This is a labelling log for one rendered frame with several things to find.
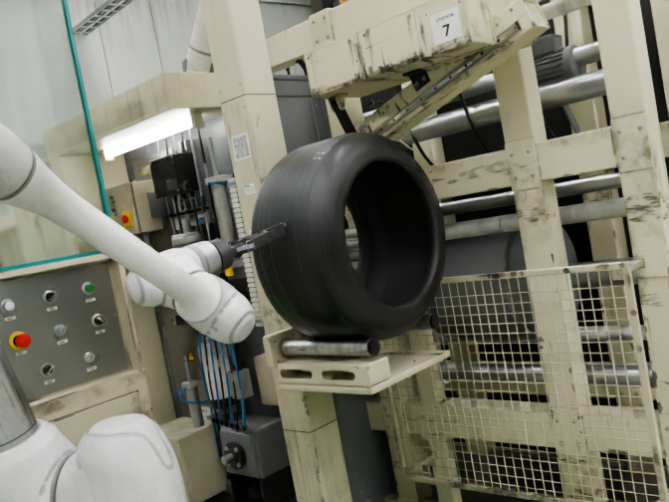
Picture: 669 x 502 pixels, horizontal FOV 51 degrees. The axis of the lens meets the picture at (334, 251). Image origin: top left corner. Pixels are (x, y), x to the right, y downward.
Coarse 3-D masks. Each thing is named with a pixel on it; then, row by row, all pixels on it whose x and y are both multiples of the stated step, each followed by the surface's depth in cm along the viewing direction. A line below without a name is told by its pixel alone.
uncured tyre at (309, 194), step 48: (336, 144) 183; (384, 144) 192; (288, 192) 180; (336, 192) 176; (384, 192) 221; (432, 192) 206; (288, 240) 177; (336, 240) 174; (384, 240) 226; (432, 240) 206; (288, 288) 181; (336, 288) 175; (384, 288) 222; (432, 288) 201; (336, 336) 189; (384, 336) 189
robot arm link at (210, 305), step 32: (32, 192) 111; (64, 192) 118; (64, 224) 121; (96, 224) 123; (128, 256) 126; (160, 256) 130; (160, 288) 131; (192, 288) 133; (224, 288) 139; (192, 320) 137; (224, 320) 137
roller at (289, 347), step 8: (288, 344) 203; (296, 344) 201; (304, 344) 198; (312, 344) 196; (320, 344) 194; (328, 344) 192; (336, 344) 190; (344, 344) 188; (352, 344) 186; (360, 344) 184; (368, 344) 182; (376, 344) 183; (288, 352) 203; (296, 352) 201; (304, 352) 198; (312, 352) 196; (320, 352) 194; (328, 352) 192; (336, 352) 190; (344, 352) 188; (352, 352) 186; (360, 352) 184; (368, 352) 182; (376, 352) 183
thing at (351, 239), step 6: (348, 228) 253; (354, 228) 256; (348, 234) 245; (354, 234) 243; (348, 240) 253; (354, 240) 243; (348, 246) 244; (354, 246) 243; (348, 252) 247; (354, 252) 244; (354, 258) 245; (354, 264) 244; (354, 270) 253
